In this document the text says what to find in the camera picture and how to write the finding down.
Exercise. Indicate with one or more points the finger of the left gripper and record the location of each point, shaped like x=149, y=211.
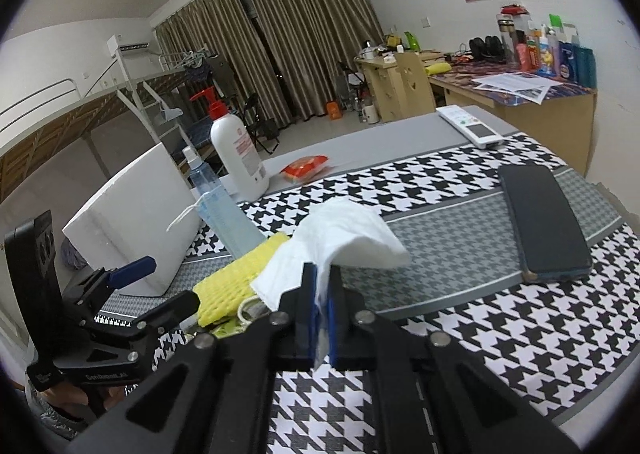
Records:
x=131, y=273
x=169, y=314

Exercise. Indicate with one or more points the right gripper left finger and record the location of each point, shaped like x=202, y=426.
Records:
x=298, y=339

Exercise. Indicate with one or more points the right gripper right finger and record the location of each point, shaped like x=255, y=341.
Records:
x=343, y=304

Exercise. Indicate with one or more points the white foam box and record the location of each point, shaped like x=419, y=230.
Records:
x=134, y=215

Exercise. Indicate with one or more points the blue surgical face mask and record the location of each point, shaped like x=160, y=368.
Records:
x=217, y=209

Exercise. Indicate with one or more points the white tissue wipe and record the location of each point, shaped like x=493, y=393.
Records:
x=337, y=232

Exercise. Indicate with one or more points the operator hand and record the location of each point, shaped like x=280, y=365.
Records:
x=66, y=397

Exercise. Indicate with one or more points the yellow foam net sleeve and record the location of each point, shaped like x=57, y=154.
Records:
x=222, y=292

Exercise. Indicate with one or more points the blue spray bottle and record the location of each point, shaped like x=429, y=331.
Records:
x=201, y=174

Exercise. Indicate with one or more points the white red pump bottle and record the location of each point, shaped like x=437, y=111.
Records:
x=235, y=147

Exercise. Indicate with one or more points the orange snack packet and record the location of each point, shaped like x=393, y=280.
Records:
x=304, y=169

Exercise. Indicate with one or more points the white metal bunk bed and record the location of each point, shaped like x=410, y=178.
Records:
x=45, y=122

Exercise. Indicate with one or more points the houndstooth table cloth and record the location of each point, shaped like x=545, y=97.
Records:
x=572, y=350

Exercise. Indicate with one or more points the black folding chair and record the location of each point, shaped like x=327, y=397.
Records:
x=263, y=131

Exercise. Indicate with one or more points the black smartphone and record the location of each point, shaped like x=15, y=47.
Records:
x=551, y=245

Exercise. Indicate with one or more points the white air conditioner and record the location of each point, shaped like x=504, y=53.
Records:
x=120, y=44

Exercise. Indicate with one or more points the white remote control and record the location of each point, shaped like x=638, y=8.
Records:
x=478, y=133

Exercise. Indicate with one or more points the brown window curtains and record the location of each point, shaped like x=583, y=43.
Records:
x=285, y=51

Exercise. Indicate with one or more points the wooden desk with drawers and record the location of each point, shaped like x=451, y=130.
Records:
x=563, y=122

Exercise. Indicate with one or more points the printed paper sheets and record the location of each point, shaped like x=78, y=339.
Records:
x=528, y=87

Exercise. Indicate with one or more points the black headphones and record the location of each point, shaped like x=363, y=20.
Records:
x=489, y=49

